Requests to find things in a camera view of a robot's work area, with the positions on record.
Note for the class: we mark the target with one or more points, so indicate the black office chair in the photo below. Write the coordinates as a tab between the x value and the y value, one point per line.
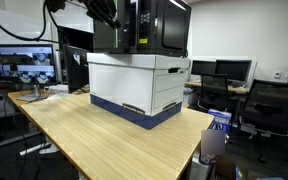
265	111
214	92

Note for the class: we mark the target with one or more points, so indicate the white and blue bankers box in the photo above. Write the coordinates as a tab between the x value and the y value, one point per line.
145	89

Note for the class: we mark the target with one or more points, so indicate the black office chair right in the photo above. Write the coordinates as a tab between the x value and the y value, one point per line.
265	111

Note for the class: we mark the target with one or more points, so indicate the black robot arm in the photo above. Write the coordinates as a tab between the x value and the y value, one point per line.
103	11

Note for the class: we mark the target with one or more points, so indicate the blue and white cardboard box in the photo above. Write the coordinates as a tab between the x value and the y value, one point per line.
222	120

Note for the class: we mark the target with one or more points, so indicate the computer monitor showing camera views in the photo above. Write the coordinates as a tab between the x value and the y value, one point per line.
28	64

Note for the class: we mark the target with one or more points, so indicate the black office chair middle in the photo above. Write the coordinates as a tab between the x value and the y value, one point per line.
214	92

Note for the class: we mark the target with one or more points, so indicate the black microwave oven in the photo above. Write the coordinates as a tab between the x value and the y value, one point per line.
147	27

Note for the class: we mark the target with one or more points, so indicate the black monitor pair on desk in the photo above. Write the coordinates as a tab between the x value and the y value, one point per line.
236	70

